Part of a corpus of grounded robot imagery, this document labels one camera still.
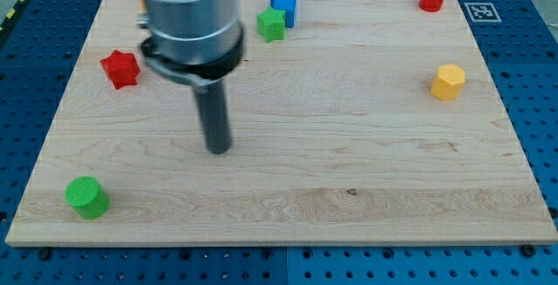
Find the yellow hexagon block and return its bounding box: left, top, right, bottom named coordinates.
left=430, top=64, right=466, bottom=100

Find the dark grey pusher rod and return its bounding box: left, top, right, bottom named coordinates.
left=193, top=80, right=232, bottom=154

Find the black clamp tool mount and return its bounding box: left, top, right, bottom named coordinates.
left=139, top=24, right=244, bottom=86

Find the green star block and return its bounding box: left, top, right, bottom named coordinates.
left=256, top=7, right=285, bottom=43

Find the green cylinder block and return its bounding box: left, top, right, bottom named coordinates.
left=65, top=176, right=110, bottom=220

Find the red star block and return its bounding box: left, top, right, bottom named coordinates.
left=99, top=50, right=140, bottom=90

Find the blue house-shaped block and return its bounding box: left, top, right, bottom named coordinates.
left=270, top=0, right=297, bottom=28

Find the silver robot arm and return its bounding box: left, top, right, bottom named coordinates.
left=138, top=0, right=244, bottom=154

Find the white fiducial marker tag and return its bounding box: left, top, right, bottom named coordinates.
left=465, top=2, right=501, bottom=23

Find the light wooden board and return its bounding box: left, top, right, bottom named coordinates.
left=6, top=0, right=557, bottom=248

